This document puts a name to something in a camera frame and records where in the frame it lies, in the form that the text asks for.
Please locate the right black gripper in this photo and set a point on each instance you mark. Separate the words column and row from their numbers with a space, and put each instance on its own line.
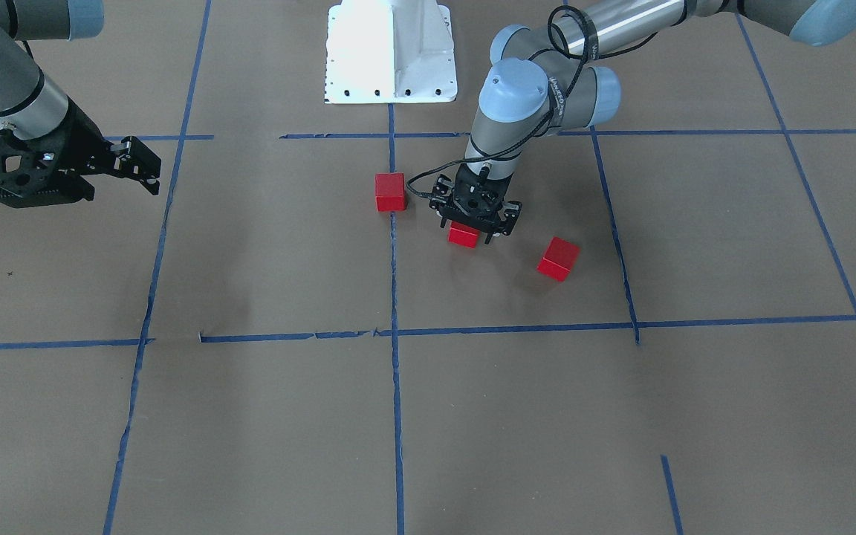
column 84, row 143

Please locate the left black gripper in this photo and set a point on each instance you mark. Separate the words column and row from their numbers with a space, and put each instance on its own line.
column 509, row 215

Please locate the red cube block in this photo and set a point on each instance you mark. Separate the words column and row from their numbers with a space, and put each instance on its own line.
column 463, row 235
column 559, row 258
column 390, row 192

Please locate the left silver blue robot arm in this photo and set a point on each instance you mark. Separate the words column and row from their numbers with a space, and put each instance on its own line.
column 544, row 80

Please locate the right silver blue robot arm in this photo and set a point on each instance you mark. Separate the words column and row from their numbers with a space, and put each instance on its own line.
column 31, row 103

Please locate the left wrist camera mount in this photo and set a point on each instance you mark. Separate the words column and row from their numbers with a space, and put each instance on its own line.
column 443, row 191

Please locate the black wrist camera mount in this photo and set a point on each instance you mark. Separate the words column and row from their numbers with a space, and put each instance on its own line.
column 40, row 172

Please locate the white camera stand pole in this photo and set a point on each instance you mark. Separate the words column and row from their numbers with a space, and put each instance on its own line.
column 382, row 52

